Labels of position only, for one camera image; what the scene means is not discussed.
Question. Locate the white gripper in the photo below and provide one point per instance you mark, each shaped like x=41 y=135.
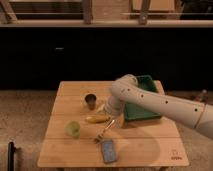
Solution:
x=114 y=106

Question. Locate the wooden handled fork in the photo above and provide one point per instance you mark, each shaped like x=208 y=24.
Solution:
x=100 y=136

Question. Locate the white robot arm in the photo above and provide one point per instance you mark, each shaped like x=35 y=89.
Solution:
x=192 y=114

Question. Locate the green plastic tray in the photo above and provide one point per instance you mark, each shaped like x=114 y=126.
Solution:
x=133 y=112

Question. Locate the yellow banana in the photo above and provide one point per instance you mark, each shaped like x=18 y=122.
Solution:
x=97 y=119

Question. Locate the dark metal cup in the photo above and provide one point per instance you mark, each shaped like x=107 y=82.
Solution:
x=91 y=101

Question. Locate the blue grey sponge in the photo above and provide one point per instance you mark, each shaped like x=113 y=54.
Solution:
x=108 y=151

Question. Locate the wooden folding table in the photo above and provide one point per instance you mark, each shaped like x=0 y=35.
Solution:
x=142 y=144

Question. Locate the green apple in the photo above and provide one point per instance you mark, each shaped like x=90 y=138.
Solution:
x=73 y=129

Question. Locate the black chair edge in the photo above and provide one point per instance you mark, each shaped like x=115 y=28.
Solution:
x=11 y=152

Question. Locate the wooden shelf rail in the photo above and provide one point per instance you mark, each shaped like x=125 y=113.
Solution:
x=106 y=13

